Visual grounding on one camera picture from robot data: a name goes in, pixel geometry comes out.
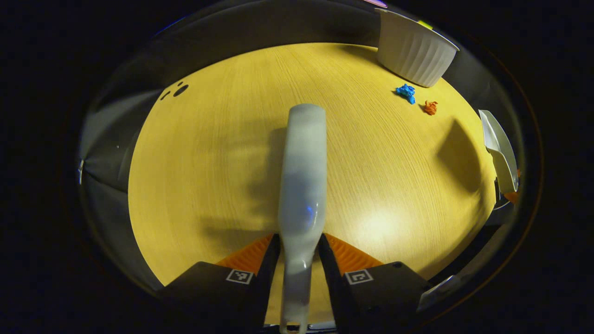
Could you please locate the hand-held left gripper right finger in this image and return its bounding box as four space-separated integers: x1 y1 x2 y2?
318 233 430 333

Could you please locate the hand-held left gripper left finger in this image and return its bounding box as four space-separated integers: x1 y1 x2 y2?
160 233 282 331

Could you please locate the white plastic dustpan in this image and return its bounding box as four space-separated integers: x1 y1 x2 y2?
478 110 519 194

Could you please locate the small white broom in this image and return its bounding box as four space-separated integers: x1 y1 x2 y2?
278 103 328 334

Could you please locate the blue paper scrap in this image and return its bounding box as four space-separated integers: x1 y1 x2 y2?
396 83 417 104

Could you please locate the white ribbed garbage bin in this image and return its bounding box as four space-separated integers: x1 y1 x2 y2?
376 8 460 88

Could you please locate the wooden desktop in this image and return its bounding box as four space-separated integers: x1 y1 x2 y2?
128 43 499 325

